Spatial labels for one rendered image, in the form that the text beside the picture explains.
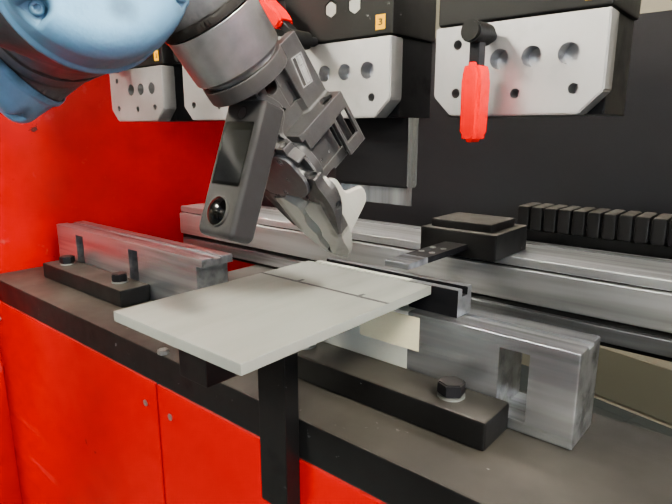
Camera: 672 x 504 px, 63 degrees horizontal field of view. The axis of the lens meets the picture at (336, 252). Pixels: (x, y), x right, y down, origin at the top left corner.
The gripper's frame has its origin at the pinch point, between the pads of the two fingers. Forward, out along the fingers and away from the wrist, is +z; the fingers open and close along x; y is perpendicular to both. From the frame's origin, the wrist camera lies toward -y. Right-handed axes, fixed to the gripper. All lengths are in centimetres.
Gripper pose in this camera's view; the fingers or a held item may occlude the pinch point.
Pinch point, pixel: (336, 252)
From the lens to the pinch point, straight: 55.0
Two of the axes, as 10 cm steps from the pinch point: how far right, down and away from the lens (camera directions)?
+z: 4.4, 6.6, 6.1
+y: 5.5, -7.3, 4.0
